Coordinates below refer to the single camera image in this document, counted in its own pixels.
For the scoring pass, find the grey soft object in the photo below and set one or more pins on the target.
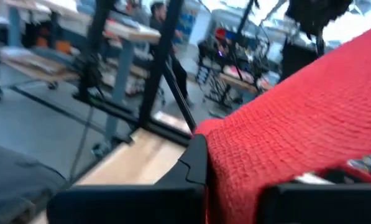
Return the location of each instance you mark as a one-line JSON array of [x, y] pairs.
[[14, 186]]

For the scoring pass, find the low wooden cart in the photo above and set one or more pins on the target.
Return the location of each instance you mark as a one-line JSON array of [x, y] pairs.
[[33, 67]]

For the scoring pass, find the red crepe bandage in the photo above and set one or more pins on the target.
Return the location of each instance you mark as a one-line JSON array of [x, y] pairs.
[[297, 118]]

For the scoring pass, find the crumpled clear plastic wrapper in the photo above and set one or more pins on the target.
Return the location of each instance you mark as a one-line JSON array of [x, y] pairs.
[[370, 166]]

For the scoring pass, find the black equipment post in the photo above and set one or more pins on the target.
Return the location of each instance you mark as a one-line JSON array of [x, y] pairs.
[[93, 46]]

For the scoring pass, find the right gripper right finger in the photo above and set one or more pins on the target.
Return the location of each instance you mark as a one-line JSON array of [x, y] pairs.
[[322, 205]]

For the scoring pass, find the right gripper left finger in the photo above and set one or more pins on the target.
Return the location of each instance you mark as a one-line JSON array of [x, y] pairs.
[[126, 205]]

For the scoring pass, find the person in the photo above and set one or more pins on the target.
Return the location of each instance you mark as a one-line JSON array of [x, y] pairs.
[[155, 25]]

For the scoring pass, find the black aluminium table frame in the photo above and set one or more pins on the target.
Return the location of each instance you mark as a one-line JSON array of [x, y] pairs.
[[160, 62]]

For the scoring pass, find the wooden workbench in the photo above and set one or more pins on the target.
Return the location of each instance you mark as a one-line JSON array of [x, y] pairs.
[[241, 82], [132, 32]]

